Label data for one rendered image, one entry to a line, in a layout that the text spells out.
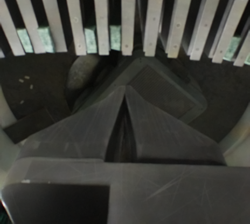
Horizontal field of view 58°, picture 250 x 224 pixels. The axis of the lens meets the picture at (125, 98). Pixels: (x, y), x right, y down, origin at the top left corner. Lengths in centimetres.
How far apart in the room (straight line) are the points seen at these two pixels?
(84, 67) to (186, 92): 62
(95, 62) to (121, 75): 31
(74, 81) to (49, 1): 125
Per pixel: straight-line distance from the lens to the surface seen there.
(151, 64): 109
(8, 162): 176
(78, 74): 144
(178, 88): 117
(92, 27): 22
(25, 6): 24
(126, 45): 22
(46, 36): 24
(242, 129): 177
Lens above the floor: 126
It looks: 55 degrees down
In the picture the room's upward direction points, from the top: 178 degrees counter-clockwise
